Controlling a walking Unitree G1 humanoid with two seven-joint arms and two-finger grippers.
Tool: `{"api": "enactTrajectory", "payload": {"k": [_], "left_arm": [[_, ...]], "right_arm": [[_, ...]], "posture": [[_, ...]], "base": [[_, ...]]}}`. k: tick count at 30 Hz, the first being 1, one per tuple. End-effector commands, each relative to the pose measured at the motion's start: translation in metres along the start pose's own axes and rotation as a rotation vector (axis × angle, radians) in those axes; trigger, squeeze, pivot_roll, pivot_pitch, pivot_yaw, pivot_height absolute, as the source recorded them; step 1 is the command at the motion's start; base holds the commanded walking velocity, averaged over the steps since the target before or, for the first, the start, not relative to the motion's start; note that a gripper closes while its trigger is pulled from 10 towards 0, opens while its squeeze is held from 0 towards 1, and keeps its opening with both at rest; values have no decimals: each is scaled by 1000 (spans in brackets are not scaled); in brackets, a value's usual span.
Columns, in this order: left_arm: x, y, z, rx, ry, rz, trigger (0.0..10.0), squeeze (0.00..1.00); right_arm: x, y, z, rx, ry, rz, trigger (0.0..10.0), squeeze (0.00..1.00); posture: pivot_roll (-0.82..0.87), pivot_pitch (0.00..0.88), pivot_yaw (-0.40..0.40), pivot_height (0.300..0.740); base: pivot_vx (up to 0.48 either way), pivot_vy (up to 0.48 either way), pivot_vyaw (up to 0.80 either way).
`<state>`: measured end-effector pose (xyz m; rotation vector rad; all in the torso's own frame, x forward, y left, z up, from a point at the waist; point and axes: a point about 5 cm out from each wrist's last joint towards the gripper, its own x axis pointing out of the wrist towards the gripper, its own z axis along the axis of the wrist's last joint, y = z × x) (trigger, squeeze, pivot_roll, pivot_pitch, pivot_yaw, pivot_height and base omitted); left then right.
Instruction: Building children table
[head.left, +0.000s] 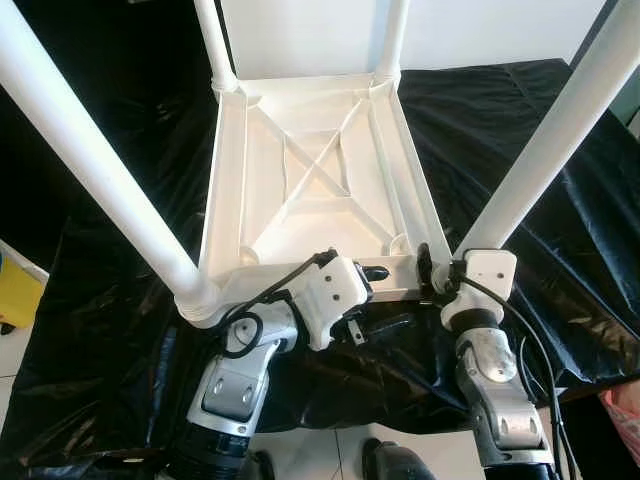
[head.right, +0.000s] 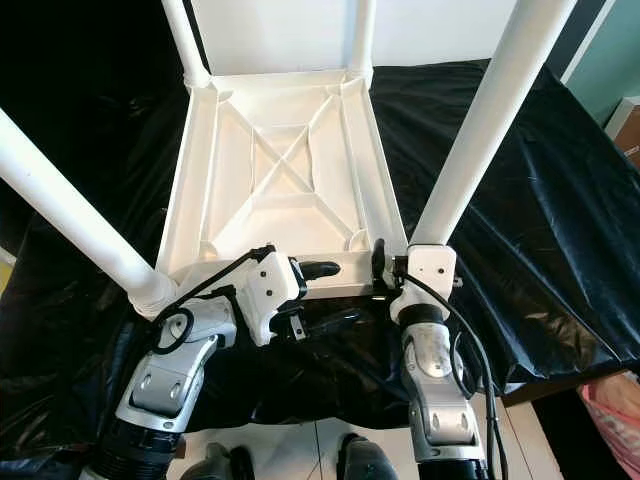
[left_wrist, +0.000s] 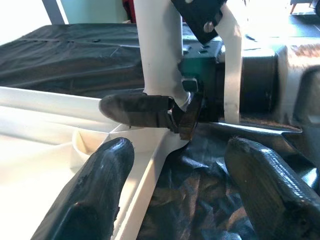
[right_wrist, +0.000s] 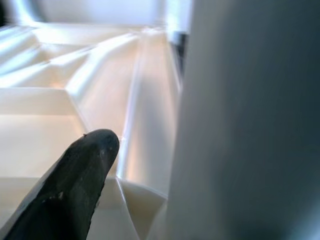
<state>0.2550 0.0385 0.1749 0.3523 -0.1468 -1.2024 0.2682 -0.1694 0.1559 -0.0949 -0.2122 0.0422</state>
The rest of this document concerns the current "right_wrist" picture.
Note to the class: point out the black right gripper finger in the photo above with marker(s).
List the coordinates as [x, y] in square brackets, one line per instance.
[70, 190]

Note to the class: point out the white plastic table top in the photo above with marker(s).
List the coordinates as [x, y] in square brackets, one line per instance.
[37, 125]

